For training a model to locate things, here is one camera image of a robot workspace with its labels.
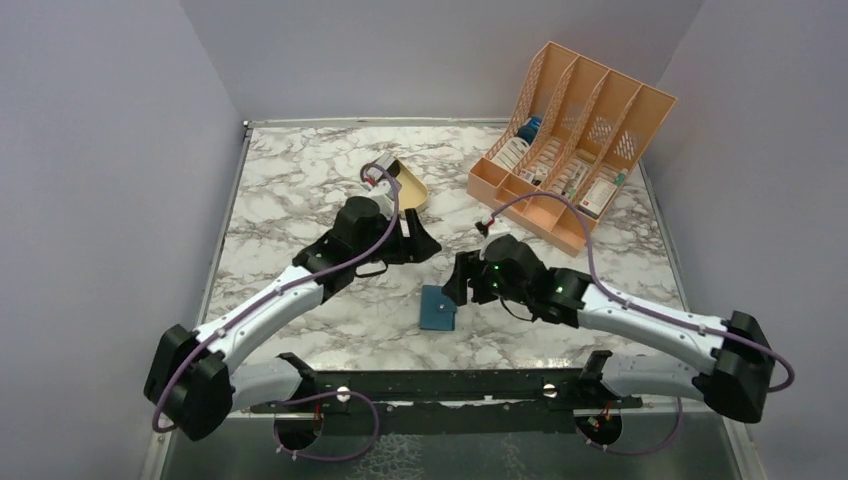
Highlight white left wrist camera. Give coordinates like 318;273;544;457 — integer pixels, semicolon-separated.
366;180;396;218

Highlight black mounting rail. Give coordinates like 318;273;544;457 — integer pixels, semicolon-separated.
249;351;642;436

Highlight white box in organizer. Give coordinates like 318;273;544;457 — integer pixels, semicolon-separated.
491;136;530;170

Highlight red white medicine box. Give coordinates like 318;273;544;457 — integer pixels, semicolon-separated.
578;177;618;219

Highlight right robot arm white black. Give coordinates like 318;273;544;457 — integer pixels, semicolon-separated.
442;234;776;424

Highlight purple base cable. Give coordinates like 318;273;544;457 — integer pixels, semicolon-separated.
573;397;687;460
273;389;384;464

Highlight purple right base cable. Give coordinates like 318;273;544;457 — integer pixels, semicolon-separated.
573;397;687;460

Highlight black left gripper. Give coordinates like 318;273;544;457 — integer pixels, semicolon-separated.
354;209;442;267

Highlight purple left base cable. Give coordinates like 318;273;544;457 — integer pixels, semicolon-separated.
273;389;384;464

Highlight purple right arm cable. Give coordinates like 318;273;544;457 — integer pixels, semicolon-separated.
475;192;796;395

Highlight small items in organizer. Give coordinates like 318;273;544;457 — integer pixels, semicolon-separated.
519;164;550;186

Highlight orange file organizer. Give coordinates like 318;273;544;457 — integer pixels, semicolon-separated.
467;42;677;256

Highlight blue card holder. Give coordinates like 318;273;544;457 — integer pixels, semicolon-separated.
418;285;458;332

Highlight beige oval tray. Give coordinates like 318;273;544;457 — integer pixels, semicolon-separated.
387;158;429;213

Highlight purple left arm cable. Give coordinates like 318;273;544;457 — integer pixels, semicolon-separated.
152;162;404;435

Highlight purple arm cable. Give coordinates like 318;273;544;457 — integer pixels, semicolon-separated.
152;162;404;435
475;192;796;395

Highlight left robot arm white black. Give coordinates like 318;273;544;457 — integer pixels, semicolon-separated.
143;196;442;440

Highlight stack of cards in tray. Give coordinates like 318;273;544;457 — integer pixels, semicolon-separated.
372;153;399;172

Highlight blue bottle in organizer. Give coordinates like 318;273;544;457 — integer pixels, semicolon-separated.
515;116;542;145

